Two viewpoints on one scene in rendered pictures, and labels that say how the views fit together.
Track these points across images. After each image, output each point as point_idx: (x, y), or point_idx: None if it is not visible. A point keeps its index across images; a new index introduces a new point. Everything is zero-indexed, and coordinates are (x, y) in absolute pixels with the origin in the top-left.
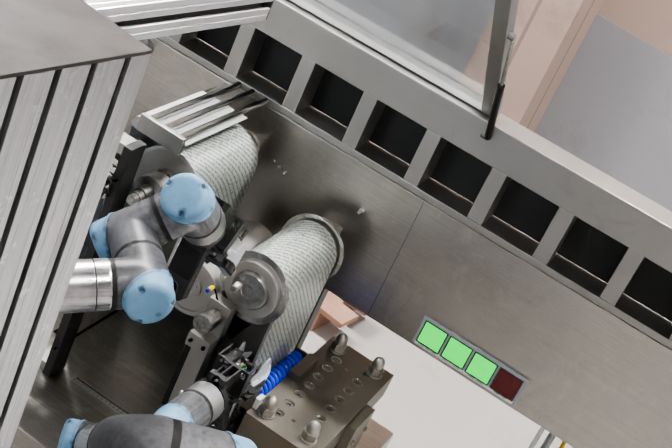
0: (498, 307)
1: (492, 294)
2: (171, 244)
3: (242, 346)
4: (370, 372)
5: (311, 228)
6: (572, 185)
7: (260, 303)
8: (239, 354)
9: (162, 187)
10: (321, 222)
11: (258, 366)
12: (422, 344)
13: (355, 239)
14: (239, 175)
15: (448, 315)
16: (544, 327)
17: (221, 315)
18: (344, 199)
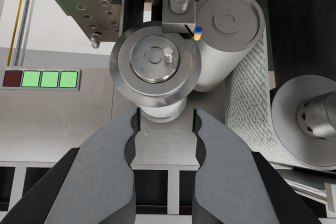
0: (35, 122)
1: (41, 128)
2: None
3: None
4: (96, 36)
5: (160, 116)
6: None
7: (133, 51)
8: None
9: (332, 131)
10: (160, 119)
11: None
12: (72, 71)
13: None
14: (234, 132)
15: (64, 98)
16: (2, 126)
17: (171, 10)
18: (160, 133)
